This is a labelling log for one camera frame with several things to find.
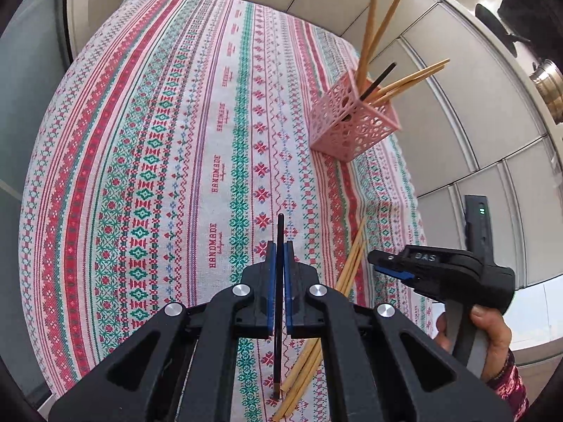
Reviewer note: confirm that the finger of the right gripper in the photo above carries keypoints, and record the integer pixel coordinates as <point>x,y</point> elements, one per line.
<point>398,274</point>

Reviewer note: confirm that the pink perforated utensil basket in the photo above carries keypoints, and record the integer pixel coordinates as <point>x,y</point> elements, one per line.
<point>341,125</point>

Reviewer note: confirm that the black wok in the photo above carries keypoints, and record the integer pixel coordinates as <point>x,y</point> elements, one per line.
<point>497,28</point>

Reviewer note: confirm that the person's patterned sleeve forearm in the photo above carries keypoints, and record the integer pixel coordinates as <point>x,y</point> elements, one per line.
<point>509,386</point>

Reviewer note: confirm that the person's right hand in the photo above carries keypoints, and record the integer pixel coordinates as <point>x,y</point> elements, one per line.
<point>499,336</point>

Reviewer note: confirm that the black chopstick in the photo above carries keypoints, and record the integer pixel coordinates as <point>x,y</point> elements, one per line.
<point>278,308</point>
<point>376,83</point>

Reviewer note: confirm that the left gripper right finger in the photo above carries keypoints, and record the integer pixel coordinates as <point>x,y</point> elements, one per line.
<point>379,366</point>

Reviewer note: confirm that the glass sliding door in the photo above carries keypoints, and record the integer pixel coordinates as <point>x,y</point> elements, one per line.
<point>33,61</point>

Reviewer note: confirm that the stainless steel steamer pot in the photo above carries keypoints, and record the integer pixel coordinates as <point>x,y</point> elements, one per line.
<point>547,79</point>

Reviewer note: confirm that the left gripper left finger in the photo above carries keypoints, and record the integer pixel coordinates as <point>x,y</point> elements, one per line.
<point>180,365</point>

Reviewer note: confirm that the wooden chopstick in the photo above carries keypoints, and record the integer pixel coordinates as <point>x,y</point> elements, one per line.
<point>360,77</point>
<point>445,61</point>
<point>402,85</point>
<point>308,373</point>
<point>382,28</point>
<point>347,272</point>
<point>288,383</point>

